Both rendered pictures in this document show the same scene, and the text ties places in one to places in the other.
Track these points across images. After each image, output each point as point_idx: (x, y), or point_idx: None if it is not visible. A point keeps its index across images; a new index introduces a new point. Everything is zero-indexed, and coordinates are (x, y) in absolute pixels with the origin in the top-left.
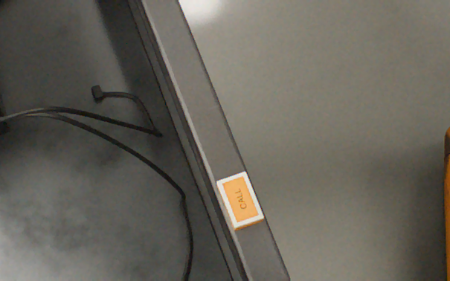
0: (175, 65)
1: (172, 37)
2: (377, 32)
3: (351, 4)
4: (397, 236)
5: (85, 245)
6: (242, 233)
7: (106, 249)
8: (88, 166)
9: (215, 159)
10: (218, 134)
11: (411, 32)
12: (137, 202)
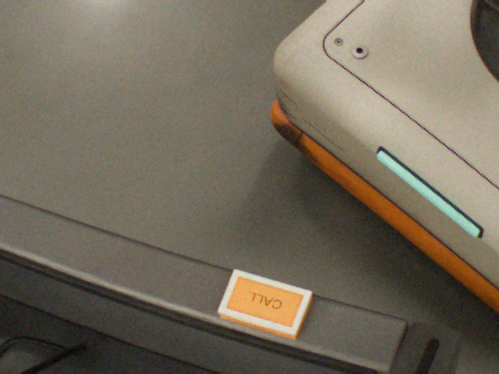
0: (32, 245)
1: None
2: (107, 109)
3: (58, 111)
4: (335, 266)
5: None
6: (306, 332)
7: None
8: None
9: (185, 294)
10: (156, 266)
11: (137, 77)
12: None
